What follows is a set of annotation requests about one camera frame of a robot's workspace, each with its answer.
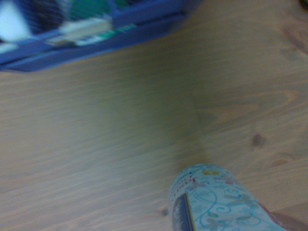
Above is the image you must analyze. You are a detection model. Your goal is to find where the white blue drink can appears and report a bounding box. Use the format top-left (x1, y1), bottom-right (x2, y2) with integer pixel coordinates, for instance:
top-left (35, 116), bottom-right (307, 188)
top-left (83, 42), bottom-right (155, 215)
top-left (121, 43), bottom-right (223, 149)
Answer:
top-left (167, 163), bottom-right (287, 231)

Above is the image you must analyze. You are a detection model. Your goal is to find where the blue mesh desk organizer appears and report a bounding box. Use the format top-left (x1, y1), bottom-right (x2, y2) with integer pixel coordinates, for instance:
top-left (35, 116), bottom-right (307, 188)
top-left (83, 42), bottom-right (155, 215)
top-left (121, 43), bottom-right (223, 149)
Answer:
top-left (0, 0), bottom-right (204, 73)

